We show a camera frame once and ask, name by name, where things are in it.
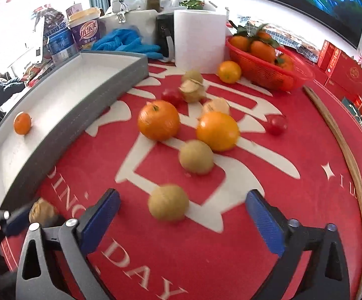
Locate dark snack bag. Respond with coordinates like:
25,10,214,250
31,6,66,38

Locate beige husked fruit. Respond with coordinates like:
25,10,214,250
178,79,207,104

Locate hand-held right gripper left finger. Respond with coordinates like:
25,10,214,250
16,188,121,300

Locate blue drink can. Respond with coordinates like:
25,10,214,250
43,25,78,65

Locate blue gloves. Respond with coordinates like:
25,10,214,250
91,28,163,60

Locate red plastic basket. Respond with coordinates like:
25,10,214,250
225,36,315,93

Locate white paper towel roll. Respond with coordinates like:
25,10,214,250
172,9,227,74

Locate medium orange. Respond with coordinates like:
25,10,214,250
217,60,242,84

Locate pink carton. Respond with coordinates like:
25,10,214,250
65,2,84,16

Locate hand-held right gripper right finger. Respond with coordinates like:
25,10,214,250
245,189,351,300

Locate curved wooden strip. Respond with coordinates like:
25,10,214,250
303,85,362,300

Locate round brown fruit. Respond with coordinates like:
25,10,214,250
147,184,190,222
178,139,215,176

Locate checkered packet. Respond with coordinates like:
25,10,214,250
236,15,300,49

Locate large orange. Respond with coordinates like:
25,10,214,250
137,100,181,142
196,111,241,152

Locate purple drink cup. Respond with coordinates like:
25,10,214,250
67,8,102,52

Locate green vegetables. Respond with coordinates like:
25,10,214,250
179,0,206,10

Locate white box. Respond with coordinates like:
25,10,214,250
100,8,159,46

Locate grey tray with white inside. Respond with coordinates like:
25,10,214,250
0,51,150,213

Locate red printed mat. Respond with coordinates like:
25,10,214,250
0,59,362,300

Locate red cherry tomato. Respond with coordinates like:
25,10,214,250
161,89,183,107
264,114,288,136

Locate chrome tap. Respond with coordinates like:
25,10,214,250
116,0,130,24

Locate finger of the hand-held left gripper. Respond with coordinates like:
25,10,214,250
0,204,34,251

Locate leafy tangerine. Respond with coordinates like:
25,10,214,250
250,40,277,63
229,35,251,52
275,53,295,72

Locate lumpy brown fruit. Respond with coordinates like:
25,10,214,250
29,198,60,227

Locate small mandarin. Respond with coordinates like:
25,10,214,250
14,111,33,136

